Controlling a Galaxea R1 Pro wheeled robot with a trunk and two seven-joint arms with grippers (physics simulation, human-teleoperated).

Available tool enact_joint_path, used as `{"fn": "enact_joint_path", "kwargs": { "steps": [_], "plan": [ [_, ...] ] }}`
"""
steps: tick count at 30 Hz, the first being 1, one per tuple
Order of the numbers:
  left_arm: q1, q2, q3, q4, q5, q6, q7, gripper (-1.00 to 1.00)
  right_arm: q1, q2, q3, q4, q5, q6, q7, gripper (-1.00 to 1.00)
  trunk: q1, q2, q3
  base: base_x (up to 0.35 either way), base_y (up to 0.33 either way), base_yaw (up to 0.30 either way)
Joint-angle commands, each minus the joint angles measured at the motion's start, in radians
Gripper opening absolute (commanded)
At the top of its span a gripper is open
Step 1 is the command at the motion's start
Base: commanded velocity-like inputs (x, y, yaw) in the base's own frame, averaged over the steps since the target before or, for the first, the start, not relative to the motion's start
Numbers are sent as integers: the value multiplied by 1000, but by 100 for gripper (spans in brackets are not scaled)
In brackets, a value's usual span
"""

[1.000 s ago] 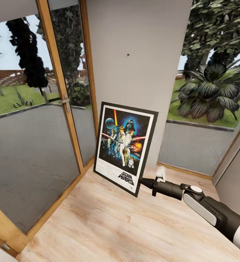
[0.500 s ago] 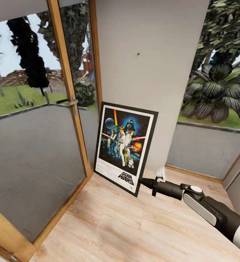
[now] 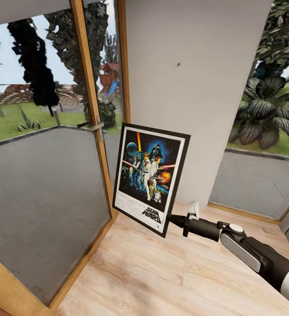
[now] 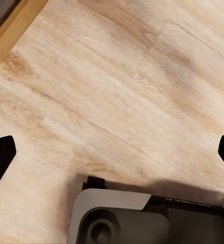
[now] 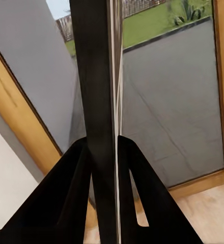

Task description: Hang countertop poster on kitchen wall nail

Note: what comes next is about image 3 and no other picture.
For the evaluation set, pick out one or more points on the poster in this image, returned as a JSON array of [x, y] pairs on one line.
[[149, 168]]

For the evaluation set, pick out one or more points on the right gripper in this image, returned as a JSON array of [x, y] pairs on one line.
[[198, 227]]

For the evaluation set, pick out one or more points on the door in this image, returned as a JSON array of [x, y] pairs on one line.
[[64, 94]]

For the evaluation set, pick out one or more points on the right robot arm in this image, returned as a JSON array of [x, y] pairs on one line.
[[261, 258]]

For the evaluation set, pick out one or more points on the fixed window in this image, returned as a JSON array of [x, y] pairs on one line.
[[253, 177]]

